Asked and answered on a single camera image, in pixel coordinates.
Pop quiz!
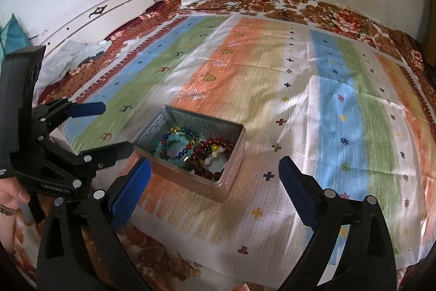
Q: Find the multicolour bead bracelet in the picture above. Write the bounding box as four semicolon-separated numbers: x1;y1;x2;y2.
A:
159;127;199;159

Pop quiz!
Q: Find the green jade bangle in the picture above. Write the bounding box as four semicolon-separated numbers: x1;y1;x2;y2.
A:
176;156;194;171

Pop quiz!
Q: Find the dark red bead bracelet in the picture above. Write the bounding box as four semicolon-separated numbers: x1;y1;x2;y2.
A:
190;136;236;182

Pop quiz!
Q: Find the silver metal tin box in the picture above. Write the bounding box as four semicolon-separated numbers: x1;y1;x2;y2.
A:
133;106;245;202

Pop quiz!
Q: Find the white pearl bracelet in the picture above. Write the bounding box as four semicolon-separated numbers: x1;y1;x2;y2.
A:
202;144;233;169

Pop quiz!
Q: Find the yellow and black bead bracelet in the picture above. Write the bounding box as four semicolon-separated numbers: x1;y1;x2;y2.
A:
193;140;226;166

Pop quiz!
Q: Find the person's left hand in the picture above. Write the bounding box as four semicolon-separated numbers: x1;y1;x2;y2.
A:
1;177;39;266

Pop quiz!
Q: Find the person's right hand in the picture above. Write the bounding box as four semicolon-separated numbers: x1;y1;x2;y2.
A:
231;283;251;291

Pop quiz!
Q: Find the grey crumpled cloth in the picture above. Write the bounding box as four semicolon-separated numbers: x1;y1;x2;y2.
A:
33;40;111;102

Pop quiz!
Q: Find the floral brown bedsheet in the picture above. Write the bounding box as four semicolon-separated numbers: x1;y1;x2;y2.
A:
13;0;434;291

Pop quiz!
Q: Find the white wooden headboard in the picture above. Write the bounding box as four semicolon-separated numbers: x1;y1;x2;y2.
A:
31;0;161;57

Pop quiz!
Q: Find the striped colourful mat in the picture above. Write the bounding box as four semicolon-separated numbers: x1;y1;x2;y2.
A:
50;12;432;288

